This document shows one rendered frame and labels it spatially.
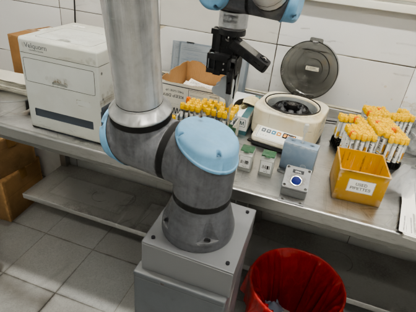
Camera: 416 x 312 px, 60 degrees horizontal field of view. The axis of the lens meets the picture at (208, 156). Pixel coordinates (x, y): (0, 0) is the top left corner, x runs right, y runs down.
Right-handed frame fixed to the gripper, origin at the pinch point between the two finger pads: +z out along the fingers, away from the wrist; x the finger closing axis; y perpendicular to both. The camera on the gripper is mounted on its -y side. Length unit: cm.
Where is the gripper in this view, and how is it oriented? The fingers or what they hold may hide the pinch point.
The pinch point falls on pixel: (230, 102)
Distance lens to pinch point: 104.1
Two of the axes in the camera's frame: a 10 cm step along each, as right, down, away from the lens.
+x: -3.2, 4.6, -8.3
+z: -0.9, 8.6, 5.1
